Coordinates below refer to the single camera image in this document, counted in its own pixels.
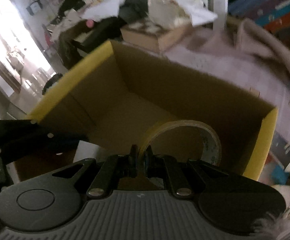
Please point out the grey purple cloth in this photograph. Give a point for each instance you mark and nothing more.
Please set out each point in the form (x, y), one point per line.
(247, 42)

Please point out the blue wrapper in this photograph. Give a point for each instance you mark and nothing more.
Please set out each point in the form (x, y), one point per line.
(279, 176)

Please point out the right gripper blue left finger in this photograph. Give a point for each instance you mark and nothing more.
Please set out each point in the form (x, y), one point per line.
(115, 168)

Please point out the yellow cardboard box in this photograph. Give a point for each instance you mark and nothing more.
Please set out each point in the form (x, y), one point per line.
(118, 95)

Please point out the wooden chessboard box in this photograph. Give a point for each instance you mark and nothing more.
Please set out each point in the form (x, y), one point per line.
(152, 37)

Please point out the black trash bin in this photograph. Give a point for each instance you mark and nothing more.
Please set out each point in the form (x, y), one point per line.
(52, 81)

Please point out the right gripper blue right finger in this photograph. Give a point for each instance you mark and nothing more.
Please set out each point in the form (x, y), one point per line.
(167, 173)

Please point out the white tissue pack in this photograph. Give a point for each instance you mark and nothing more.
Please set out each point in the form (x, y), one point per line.
(171, 14)

